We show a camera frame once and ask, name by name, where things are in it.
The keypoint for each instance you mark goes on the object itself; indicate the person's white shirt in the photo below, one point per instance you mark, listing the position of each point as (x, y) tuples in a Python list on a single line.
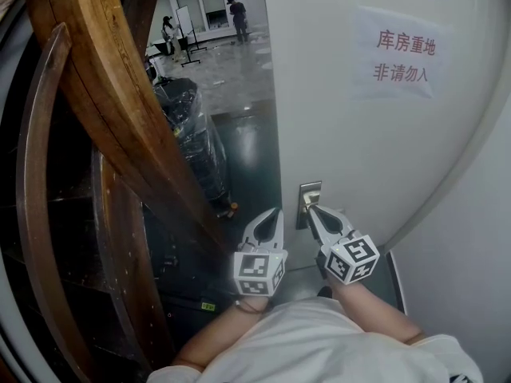
[(311, 345)]

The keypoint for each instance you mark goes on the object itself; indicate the dark wooden curved staircase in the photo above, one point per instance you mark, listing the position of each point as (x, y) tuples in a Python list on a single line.
[(116, 230)]

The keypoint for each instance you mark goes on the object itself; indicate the person's left forearm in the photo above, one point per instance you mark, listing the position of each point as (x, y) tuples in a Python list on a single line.
[(215, 333)]

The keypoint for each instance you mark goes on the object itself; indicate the person's right forearm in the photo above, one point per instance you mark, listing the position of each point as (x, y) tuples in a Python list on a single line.
[(371, 313)]

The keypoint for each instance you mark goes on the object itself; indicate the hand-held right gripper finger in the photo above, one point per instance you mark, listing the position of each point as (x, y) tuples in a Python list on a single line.
[(339, 223), (321, 234)]

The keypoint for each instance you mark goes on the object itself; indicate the dark wrist band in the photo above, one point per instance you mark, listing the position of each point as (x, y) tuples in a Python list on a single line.
[(249, 306)]

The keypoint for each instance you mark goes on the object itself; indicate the plastic-wrapped black furniture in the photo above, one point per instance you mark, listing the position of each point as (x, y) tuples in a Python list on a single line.
[(195, 142)]

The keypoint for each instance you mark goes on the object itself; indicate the person's black shoe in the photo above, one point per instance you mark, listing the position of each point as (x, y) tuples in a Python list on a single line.
[(324, 292)]

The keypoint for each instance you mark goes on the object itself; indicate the whiteboard on black stand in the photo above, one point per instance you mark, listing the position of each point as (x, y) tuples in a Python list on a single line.
[(184, 20)]

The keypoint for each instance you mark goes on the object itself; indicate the orange-capped bottle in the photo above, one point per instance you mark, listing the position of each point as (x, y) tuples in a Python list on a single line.
[(234, 209)]

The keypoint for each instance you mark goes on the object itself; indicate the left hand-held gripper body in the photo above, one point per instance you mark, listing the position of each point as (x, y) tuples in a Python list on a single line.
[(255, 269)]

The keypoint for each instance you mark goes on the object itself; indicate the white paper sign red print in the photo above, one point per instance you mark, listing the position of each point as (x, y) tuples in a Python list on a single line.
[(403, 58)]

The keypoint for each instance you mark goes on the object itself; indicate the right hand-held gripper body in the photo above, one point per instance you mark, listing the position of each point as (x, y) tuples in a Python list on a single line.
[(353, 259)]

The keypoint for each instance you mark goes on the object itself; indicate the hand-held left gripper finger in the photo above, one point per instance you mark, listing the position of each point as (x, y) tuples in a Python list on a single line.
[(252, 230), (279, 234)]

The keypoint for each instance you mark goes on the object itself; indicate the white door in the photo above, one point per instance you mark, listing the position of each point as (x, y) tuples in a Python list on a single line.
[(339, 134)]

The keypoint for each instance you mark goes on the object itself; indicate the brown wooden straight beam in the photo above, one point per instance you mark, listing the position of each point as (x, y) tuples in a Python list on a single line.
[(120, 94)]

